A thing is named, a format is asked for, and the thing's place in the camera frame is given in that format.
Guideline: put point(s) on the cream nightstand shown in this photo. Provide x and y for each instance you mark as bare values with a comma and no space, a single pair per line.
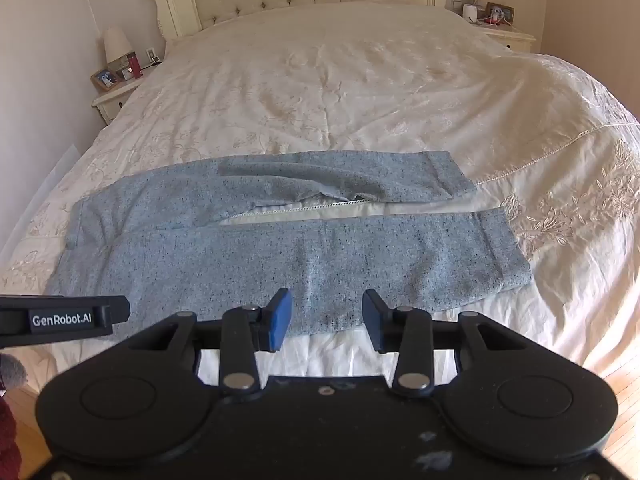
112,102
512,39

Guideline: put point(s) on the blue-grey speckled pants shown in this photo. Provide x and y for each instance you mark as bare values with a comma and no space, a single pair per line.
200,260

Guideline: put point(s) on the wooden picture frame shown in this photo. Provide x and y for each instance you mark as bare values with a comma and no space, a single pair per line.
500,12
105,79

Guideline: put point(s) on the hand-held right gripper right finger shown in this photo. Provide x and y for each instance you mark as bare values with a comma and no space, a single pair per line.
373,324

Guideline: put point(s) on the dark red cloth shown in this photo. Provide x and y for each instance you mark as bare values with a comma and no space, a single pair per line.
7,435

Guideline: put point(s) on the silver picture frame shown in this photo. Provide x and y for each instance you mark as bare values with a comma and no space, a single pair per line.
123,71

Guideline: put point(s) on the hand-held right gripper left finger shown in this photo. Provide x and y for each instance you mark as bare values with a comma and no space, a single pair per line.
280,321

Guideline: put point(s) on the white bed sheet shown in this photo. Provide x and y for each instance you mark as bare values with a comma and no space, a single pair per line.
500,321

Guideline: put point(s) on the cream embroidered bedspread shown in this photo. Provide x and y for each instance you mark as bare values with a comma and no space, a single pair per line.
350,85

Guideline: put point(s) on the grey fuzzy cloth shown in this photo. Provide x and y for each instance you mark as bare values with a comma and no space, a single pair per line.
11,371

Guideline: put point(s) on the white round device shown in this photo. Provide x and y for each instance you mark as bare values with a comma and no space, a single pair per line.
470,13

